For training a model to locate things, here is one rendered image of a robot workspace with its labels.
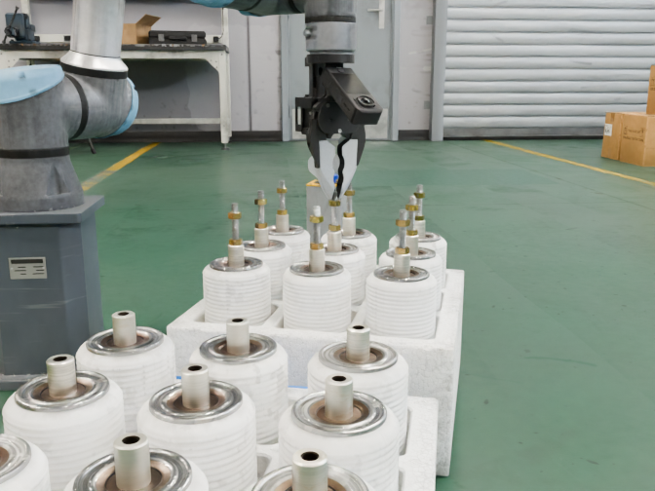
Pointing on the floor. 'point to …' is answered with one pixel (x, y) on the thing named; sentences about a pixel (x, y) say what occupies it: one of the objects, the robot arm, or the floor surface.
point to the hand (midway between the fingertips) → (336, 190)
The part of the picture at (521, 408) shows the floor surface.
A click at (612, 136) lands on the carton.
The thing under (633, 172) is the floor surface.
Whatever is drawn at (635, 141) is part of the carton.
